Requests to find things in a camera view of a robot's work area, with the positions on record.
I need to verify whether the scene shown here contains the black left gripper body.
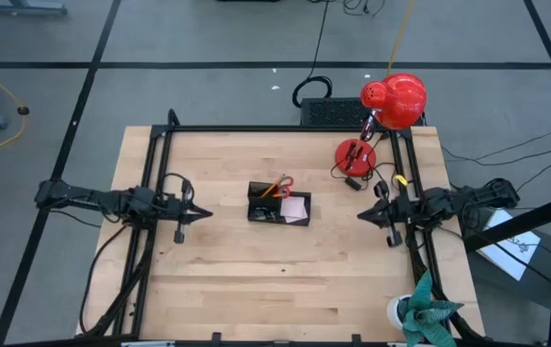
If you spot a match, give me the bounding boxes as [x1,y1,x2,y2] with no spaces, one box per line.
[157,178,196,245]

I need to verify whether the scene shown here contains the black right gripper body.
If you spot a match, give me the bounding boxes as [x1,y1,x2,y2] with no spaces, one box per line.
[373,180,424,249]

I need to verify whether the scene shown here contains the pink sticky note pad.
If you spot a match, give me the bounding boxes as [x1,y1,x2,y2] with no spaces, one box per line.
[279,195,308,225]

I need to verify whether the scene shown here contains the red-handled scissors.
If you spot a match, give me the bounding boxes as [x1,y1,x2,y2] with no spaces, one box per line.
[271,174,296,200]

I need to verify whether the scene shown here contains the black mesh desk organizer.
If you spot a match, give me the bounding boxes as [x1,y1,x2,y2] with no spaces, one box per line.
[247,180,313,227]

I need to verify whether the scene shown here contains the green plant in white pot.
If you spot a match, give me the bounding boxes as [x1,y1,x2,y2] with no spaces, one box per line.
[384,272,465,347]

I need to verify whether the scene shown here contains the red desk lamp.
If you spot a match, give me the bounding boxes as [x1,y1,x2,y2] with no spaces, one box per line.
[333,71,429,178]

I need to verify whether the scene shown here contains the white paper sheet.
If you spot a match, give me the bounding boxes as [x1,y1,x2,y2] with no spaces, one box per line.
[476,206,542,282]

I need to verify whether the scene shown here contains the black metal table frame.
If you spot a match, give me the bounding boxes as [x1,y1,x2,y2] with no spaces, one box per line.
[78,108,486,347]

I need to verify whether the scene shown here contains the black table cable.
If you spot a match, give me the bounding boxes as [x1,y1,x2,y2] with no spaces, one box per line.
[79,224,131,334]

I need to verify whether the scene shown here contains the black coiled floor cable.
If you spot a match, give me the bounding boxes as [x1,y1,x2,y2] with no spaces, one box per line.
[292,0,334,110]

